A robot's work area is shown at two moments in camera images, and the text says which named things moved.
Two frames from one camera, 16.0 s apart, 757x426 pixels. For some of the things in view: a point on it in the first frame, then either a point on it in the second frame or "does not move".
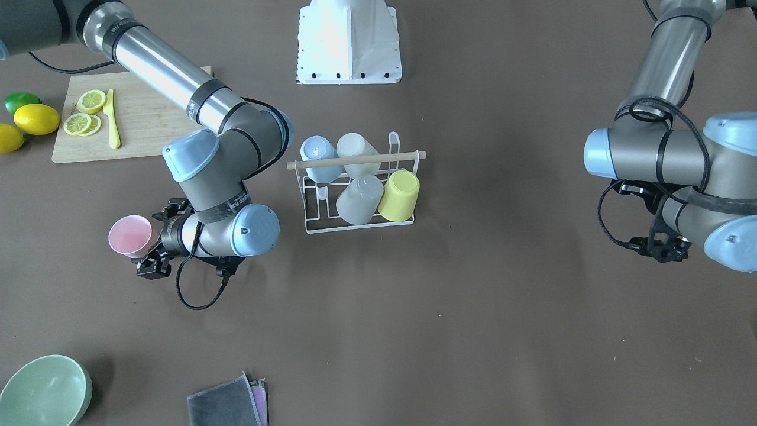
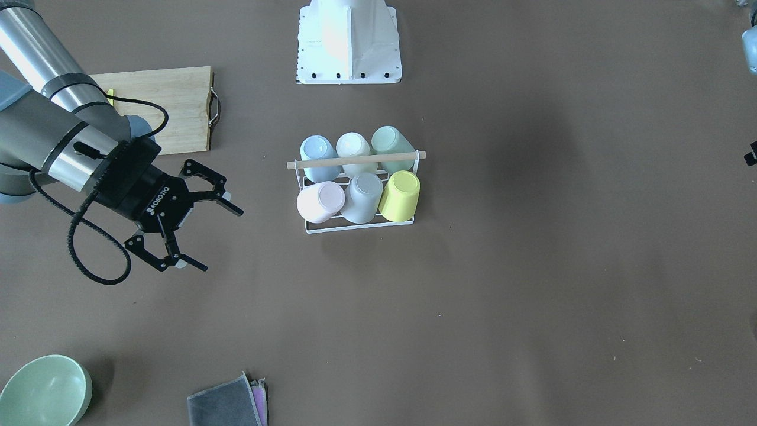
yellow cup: x=400 y=196 does not move
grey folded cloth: x=237 y=401 does not move
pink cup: x=133 y=236 -> x=320 y=202
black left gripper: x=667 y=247 -> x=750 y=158
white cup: x=353 y=144 does not move
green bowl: x=51 y=390 does not move
